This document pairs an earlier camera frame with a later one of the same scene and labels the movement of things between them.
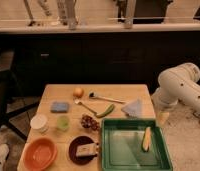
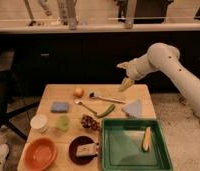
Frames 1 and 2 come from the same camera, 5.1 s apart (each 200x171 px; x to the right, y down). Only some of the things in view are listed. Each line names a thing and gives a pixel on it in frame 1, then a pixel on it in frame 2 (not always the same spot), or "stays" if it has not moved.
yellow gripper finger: [163, 116] -> [134, 71]
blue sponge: [59, 107] stays
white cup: [39, 123] stays
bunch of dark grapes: [88, 122] stays
